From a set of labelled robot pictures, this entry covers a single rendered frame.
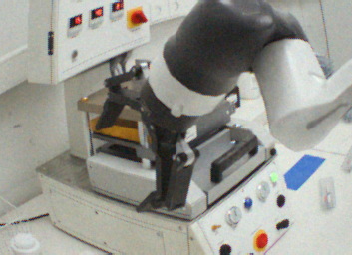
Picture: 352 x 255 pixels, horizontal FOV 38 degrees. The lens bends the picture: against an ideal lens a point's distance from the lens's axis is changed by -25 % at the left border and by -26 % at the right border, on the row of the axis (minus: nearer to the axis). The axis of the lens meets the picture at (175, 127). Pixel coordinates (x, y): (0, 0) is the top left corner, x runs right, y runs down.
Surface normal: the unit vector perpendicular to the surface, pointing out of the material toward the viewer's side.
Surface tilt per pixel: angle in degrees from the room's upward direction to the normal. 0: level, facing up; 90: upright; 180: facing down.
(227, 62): 128
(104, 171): 90
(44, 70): 90
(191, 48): 95
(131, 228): 90
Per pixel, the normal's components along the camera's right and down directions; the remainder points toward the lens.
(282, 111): -0.66, -0.29
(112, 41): 0.80, 0.15
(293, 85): -0.37, -0.36
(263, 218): 0.70, -0.26
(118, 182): -0.59, 0.33
